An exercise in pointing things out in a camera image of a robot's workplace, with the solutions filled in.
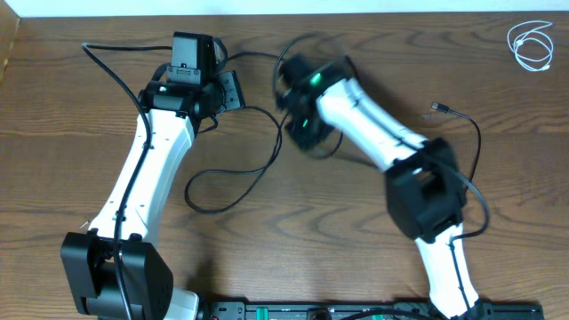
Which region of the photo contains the white USB cable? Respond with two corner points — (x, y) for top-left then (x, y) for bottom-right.
(506, 20), (555, 73)

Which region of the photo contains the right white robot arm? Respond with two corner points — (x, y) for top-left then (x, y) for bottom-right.
(277, 57), (479, 319)

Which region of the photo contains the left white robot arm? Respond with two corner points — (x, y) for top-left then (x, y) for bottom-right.
(60, 71), (244, 319)

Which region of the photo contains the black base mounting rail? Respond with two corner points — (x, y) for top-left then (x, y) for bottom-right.
(196, 300), (545, 320)

